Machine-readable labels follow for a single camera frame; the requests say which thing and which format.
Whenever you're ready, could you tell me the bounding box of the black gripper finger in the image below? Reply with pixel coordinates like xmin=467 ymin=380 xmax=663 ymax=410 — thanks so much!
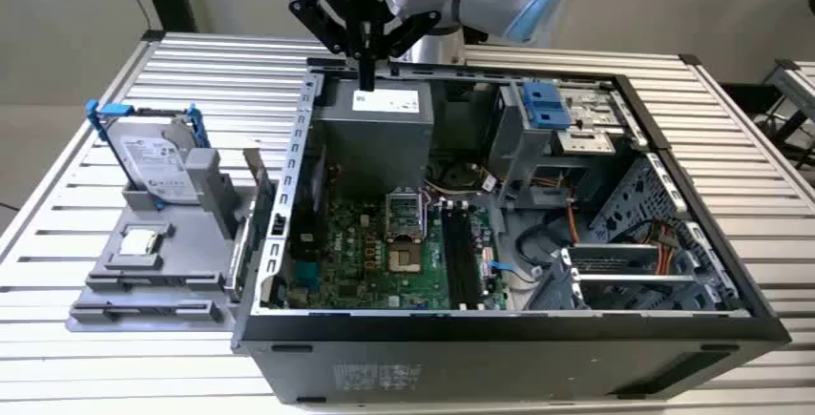
xmin=288 ymin=0 xmax=370 ymax=92
xmin=367 ymin=10 xmax=442 ymax=92

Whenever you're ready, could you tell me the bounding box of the black RAM stick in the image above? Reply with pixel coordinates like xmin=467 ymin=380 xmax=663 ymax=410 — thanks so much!
xmin=92 ymin=278 xmax=224 ymax=289
xmin=72 ymin=304 xmax=216 ymax=317

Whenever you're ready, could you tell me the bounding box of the grey power supply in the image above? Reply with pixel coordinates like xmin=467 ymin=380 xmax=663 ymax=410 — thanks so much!
xmin=309 ymin=75 xmax=436 ymax=199

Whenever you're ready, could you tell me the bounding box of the blue drive bay latch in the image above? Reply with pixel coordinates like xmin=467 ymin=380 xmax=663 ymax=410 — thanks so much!
xmin=520 ymin=81 xmax=571 ymax=130

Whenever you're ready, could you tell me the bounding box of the grey metal drive cage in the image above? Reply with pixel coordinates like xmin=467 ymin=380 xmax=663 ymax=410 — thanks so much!
xmin=490 ymin=81 xmax=631 ymax=207

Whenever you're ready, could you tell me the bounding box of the metal socket cover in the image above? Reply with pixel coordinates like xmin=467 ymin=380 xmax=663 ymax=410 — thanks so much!
xmin=384 ymin=189 xmax=427 ymax=240

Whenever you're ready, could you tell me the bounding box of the green graphics card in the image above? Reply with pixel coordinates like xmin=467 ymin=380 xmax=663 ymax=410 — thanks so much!
xmin=229 ymin=146 xmax=283 ymax=302

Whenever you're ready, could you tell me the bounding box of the hard disk in blue carrier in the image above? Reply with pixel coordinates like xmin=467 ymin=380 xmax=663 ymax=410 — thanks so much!
xmin=84 ymin=98 xmax=211 ymax=209

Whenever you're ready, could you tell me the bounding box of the CPU socket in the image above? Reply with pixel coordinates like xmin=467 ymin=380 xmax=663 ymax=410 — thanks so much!
xmin=387 ymin=240 xmax=426 ymax=276

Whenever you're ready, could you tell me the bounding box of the green motherboard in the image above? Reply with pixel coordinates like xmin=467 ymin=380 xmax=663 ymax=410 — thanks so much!
xmin=285 ymin=195 xmax=511 ymax=312

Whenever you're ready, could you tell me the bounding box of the grey parts rack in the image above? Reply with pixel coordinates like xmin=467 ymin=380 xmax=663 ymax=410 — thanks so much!
xmin=67 ymin=146 xmax=281 ymax=334

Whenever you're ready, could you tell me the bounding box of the teal port block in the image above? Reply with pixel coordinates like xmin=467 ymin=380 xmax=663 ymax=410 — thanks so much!
xmin=293 ymin=261 xmax=320 ymax=288

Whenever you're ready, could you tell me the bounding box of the silver CPU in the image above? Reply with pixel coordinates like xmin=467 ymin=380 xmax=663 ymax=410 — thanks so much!
xmin=120 ymin=228 xmax=160 ymax=254

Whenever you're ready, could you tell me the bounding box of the grey metal disk bay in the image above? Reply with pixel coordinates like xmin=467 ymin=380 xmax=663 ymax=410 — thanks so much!
xmin=524 ymin=241 xmax=724 ymax=312

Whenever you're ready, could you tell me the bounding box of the metal slat side table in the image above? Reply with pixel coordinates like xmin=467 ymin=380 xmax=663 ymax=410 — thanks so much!
xmin=754 ymin=58 xmax=815 ymax=171

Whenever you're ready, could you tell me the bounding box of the black PC case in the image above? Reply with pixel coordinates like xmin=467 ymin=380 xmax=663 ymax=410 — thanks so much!
xmin=229 ymin=56 xmax=794 ymax=405

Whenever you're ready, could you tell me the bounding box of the bundle of power wires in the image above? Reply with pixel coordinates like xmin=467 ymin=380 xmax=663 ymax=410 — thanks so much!
xmin=423 ymin=159 xmax=502 ymax=197

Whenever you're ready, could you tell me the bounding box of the orange wire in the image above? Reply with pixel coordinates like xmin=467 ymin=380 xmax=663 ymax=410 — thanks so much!
xmin=566 ymin=197 xmax=582 ymax=245

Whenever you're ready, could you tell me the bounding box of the black looped cable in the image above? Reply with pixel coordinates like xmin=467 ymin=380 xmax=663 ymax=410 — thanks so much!
xmin=514 ymin=222 xmax=575 ymax=269

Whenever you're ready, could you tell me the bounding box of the red yellow wire bundle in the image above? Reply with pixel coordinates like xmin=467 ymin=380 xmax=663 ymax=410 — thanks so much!
xmin=640 ymin=220 xmax=682 ymax=277

